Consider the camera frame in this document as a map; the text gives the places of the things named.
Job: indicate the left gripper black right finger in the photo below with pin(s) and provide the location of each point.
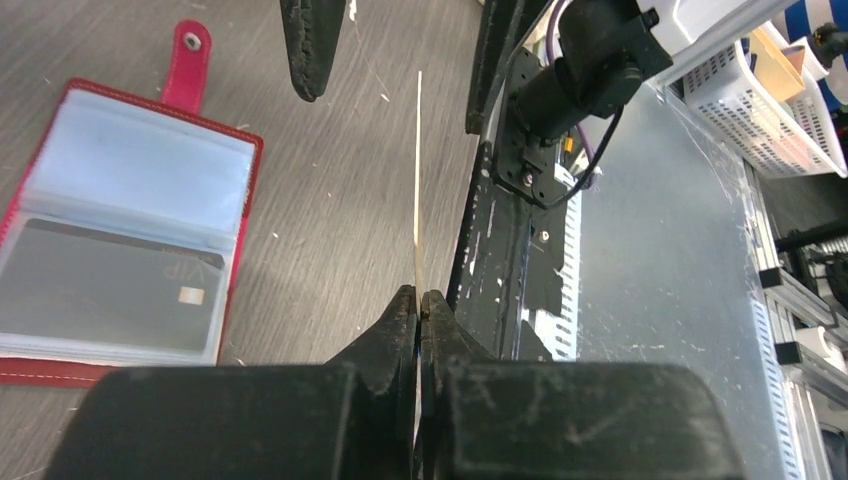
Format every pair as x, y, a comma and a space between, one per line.
484, 418

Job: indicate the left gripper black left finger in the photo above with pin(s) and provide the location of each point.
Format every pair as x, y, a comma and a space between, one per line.
348, 418

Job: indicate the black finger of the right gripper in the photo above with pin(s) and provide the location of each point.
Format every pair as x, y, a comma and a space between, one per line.
311, 29

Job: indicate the gold credit card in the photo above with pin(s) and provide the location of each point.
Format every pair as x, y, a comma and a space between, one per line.
418, 262

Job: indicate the red card holder wallet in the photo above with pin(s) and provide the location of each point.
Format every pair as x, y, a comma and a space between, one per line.
150, 169

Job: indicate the black credit card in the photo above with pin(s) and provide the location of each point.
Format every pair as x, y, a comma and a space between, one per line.
73, 283

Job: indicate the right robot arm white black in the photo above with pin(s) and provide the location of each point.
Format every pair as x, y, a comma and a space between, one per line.
608, 50

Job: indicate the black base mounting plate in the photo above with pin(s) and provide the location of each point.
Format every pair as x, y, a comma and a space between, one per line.
515, 279

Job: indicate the white perforated basket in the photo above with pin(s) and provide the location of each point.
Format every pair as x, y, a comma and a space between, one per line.
780, 138

